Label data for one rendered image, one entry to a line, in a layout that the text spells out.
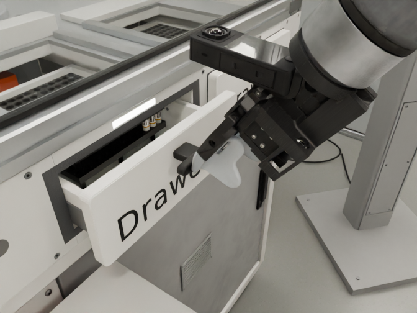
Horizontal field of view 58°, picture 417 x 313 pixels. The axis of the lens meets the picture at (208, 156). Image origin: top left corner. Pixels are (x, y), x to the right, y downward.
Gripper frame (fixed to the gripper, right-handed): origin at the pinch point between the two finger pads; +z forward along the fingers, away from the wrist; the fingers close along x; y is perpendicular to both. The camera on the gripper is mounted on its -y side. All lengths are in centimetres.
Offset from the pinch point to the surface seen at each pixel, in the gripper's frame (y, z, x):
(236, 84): -6.3, 7.3, 23.5
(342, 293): 66, 66, 62
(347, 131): 38, 81, 164
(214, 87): -7.6, 6.2, 17.0
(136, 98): -11.3, 2.7, 0.3
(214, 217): 10.5, 37.0, 21.7
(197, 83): -9.6, 5.6, 14.0
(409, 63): 19, 8, 91
